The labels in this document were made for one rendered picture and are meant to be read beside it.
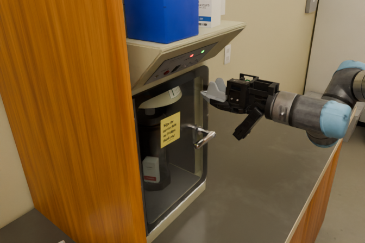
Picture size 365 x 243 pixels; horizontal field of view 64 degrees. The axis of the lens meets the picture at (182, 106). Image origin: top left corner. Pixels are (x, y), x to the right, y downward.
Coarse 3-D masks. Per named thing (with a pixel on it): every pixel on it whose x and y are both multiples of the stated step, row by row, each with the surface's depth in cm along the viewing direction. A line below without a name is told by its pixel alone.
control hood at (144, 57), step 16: (208, 32) 60; (224, 32) 64; (128, 48) 53; (144, 48) 51; (160, 48) 49; (176, 48) 52; (192, 48) 58; (144, 64) 52; (160, 64) 54; (144, 80) 57
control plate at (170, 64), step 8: (200, 48) 62; (208, 48) 66; (184, 56) 59; (192, 56) 63; (200, 56) 68; (168, 64) 57; (176, 64) 61; (192, 64) 70; (160, 72) 59; (152, 80) 60
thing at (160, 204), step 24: (192, 72) 76; (144, 96) 64; (168, 96) 70; (192, 96) 79; (144, 120) 65; (192, 120) 82; (144, 144) 67; (168, 144) 75; (192, 144) 85; (144, 168) 69; (168, 168) 78; (192, 168) 88; (144, 192) 72; (168, 192) 80; (192, 192) 92
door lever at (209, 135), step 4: (200, 128) 86; (200, 132) 85; (204, 132) 84; (208, 132) 84; (212, 132) 83; (204, 136) 81; (208, 136) 81; (212, 136) 83; (200, 140) 79; (204, 140) 80; (208, 140) 81; (196, 144) 78; (200, 144) 78; (204, 144) 80; (196, 148) 78
